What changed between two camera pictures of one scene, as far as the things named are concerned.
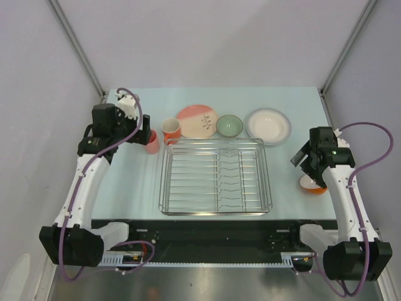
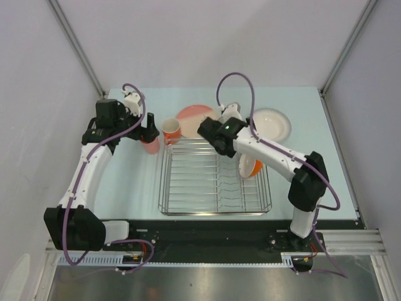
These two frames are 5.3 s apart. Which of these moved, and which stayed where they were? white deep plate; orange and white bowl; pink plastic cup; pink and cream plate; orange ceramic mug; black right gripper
Moved: black right gripper; orange and white bowl
Stayed: white deep plate; orange ceramic mug; pink plastic cup; pink and cream plate
